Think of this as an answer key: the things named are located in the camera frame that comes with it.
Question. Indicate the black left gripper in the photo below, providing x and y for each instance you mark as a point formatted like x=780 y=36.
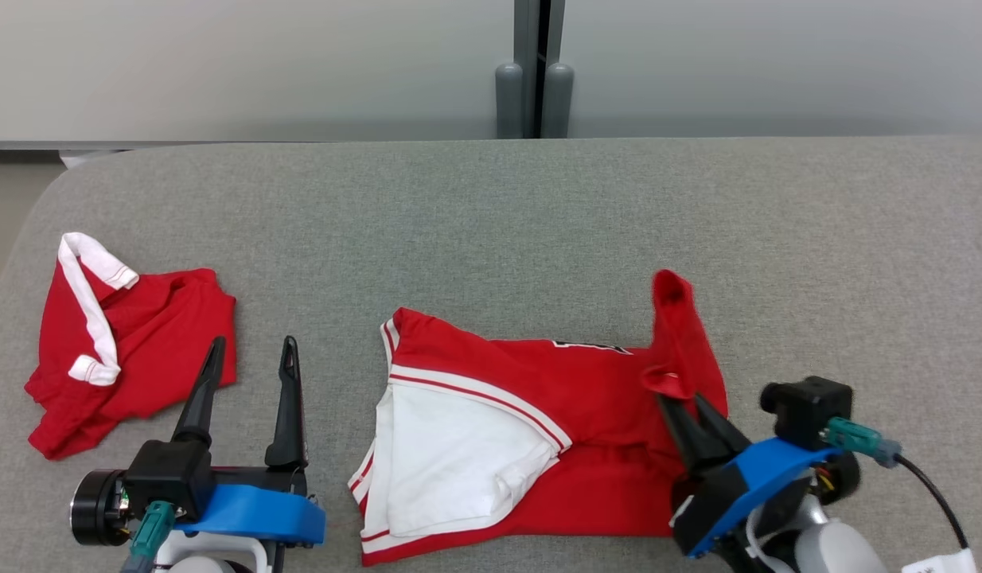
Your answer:
x=276 y=479

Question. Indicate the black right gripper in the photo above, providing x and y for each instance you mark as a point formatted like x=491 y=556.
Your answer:
x=702 y=501

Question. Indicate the red shorts with white waistband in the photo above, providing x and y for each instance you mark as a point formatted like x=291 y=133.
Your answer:
x=165 y=334

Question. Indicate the red jersey with white trim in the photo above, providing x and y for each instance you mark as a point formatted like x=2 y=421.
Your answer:
x=594 y=398

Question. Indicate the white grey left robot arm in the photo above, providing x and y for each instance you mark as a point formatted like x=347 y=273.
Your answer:
x=97 y=509

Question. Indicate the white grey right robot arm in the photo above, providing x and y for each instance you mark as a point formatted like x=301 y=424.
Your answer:
x=837 y=549

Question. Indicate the blue right camera mount bracket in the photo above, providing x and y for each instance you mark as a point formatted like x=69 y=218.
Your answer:
x=765 y=469

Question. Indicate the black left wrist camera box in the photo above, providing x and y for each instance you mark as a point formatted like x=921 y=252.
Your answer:
x=169 y=477

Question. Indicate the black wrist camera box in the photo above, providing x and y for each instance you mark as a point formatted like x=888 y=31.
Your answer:
x=809 y=406
x=169 y=477

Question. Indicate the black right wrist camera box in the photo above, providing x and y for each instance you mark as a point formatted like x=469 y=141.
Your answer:
x=809 y=406

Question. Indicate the grey wall base rail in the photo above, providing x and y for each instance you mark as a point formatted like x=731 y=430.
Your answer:
x=141 y=146

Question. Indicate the grey metal partition post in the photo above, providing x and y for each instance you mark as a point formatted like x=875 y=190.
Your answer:
x=527 y=72

